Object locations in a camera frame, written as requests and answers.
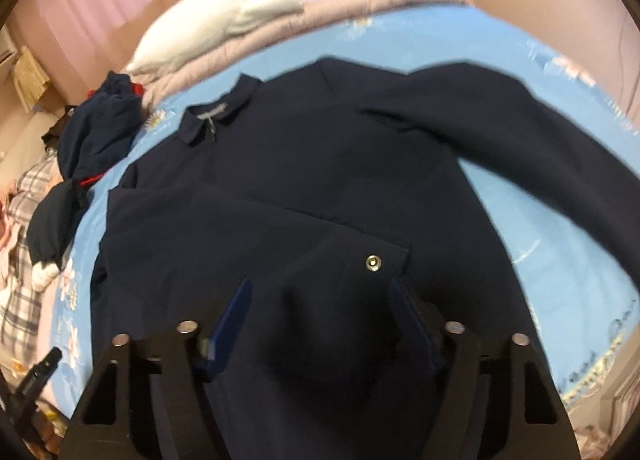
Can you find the lilac quilt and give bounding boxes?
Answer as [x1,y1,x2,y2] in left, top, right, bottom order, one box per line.
[127,0,473,108]

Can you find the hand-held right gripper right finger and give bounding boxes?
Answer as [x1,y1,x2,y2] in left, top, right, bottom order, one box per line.
[390,277,582,460]

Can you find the light blue floral bedsheet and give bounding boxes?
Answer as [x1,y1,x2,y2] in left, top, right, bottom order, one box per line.
[40,5,640,421]

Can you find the navy clothes with red trim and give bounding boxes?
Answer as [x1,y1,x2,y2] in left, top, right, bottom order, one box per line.
[27,71,146,271]

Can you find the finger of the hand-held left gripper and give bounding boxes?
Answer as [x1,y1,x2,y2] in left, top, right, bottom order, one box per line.
[14,347,64,398]

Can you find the navy collared jacket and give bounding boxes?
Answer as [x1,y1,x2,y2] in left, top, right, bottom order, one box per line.
[90,56,640,460]

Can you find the plaid cloth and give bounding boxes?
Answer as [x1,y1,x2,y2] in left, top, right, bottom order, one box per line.
[0,152,66,371]

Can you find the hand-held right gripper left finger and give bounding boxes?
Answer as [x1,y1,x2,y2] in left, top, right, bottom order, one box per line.
[60,277,252,460]

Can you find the pink curtain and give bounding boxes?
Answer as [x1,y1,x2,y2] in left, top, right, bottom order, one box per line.
[10,0,176,106]

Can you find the woven tan basket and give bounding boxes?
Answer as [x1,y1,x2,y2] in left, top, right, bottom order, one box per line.
[12,46,53,113]

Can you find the small white cloth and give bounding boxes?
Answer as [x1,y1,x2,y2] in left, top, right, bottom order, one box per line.
[31,260,63,291]

